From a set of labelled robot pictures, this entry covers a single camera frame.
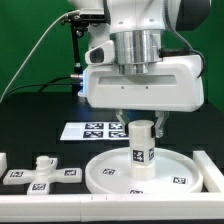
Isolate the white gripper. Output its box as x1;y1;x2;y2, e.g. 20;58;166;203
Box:
85;55;204;138

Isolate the white round table top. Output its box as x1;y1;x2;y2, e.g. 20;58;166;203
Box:
85;147;203;194

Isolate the white cross table base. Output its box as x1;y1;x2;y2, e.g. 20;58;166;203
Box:
3;156;82;195

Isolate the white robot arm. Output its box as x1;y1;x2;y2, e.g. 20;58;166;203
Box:
68;0;211;138

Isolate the white marker sheet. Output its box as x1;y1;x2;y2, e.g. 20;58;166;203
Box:
60;122;128;141

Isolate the white left fence block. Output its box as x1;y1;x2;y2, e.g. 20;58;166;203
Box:
0;153;7;178

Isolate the black camera stand pole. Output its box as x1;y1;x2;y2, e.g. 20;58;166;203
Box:
70;24;84;95

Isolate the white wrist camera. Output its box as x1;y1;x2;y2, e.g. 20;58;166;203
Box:
85;40;115;65

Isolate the white right fence rail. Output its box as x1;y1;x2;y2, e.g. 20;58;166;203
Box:
193;151;224;194

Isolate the white fence rail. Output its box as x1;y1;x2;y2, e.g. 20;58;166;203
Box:
0;193;224;222
193;151;224;194

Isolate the white front fence rail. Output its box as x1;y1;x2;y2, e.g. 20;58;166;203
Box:
0;193;224;222

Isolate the black base cable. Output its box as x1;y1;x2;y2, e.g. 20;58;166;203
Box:
3;75;74;98

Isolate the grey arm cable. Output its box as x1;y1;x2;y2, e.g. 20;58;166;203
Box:
163;0;207;79

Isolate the black camera on stand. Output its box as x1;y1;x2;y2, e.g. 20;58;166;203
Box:
61;8;106;23

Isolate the grey camera cable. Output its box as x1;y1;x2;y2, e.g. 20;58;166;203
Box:
0;10;80;104

